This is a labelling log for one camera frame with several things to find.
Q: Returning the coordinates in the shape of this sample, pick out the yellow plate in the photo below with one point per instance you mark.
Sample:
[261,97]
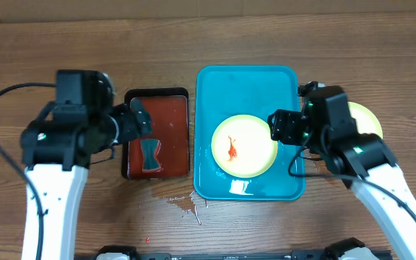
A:
[241,145]
[366,121]

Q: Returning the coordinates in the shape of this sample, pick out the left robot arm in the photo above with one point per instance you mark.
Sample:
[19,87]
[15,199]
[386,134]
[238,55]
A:
[57,148]

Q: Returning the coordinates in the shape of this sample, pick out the teal plastic tray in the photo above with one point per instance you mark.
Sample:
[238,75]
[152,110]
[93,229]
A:
[256,90]

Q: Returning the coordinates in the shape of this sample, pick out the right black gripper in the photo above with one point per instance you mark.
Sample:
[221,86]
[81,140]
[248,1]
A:
[285,130]

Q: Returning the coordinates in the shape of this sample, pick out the green and pink sponge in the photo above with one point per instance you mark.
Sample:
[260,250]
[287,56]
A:
[150,149]

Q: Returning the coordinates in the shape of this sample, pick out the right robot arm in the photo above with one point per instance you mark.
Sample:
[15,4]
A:
[363,162]

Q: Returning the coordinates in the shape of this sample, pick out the black tray with red water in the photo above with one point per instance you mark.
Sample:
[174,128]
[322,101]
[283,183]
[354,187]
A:
[169,111]

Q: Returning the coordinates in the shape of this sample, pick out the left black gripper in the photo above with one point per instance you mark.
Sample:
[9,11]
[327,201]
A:
[129,132]

